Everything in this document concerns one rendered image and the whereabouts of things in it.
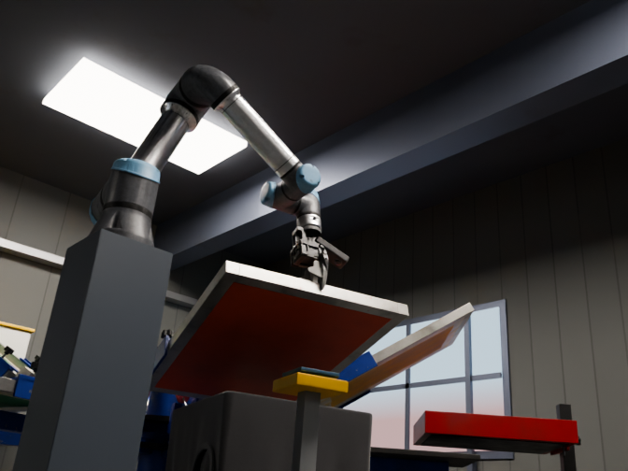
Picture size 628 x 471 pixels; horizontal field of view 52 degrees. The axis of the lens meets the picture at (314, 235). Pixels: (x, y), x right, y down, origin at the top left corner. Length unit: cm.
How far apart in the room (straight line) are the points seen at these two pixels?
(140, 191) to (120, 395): 47
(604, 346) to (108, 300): 335
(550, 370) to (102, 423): 340
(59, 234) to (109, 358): 440
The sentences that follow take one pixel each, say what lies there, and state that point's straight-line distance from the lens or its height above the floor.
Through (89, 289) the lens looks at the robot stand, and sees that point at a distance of 141.
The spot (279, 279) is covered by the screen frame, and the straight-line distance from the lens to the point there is 176.
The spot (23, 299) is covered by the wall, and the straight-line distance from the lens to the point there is 555.
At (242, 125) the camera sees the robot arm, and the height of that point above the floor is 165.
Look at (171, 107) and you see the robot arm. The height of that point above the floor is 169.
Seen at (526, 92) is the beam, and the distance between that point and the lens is 350.
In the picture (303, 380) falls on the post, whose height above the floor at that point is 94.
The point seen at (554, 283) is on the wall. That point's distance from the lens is 452.
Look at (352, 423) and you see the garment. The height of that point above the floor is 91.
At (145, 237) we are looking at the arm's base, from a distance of 152.
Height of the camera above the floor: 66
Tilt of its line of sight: 24 degrees up
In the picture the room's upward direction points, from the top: 4 degrees clockwise
